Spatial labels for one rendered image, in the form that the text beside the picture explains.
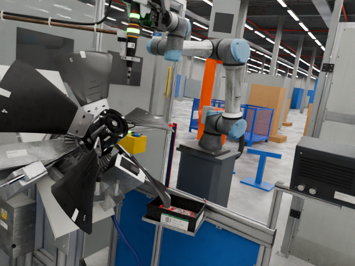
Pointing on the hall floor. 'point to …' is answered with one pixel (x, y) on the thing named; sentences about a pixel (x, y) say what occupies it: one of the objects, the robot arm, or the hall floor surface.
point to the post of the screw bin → (157, 245)
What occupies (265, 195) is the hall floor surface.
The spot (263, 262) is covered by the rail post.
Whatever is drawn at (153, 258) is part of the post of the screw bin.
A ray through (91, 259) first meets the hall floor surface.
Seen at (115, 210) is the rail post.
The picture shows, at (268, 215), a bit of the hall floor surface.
